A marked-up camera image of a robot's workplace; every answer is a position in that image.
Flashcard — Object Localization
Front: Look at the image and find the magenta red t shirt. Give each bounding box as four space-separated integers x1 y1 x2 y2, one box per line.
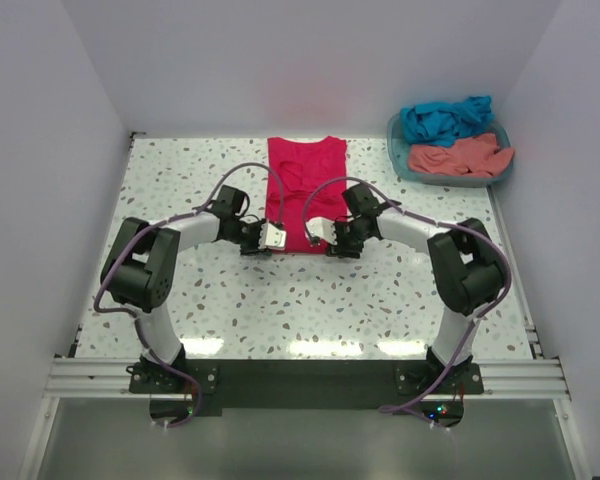
265 136 347 255

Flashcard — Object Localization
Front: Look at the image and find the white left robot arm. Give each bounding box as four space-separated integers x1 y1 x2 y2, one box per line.
93 186 286 392

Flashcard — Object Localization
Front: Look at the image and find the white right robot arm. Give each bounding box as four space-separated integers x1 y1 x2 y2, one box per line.
306 184 512 393

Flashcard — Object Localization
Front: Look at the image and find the translucent blue plastic basket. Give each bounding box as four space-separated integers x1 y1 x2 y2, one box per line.
386 114 514 188

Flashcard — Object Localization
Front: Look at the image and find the blue t shirt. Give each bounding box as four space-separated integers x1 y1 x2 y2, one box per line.
399 96 495 148

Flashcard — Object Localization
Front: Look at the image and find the salmon pink t shirt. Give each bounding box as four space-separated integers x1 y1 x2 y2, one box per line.
407 133 515 178

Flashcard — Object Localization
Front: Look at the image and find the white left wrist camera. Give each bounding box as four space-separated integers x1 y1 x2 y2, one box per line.
259 222 287 251

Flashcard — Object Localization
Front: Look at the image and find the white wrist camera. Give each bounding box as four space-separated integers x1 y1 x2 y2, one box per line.
259 222 287 251
307 217 337 245

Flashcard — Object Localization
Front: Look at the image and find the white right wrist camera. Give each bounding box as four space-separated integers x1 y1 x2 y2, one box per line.
307 217 337 245

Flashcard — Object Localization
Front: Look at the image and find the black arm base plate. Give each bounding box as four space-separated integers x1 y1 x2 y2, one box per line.
128 357 484 426

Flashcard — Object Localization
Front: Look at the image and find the aluminium frame rail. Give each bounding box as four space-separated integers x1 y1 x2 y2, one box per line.
43 324 574 401

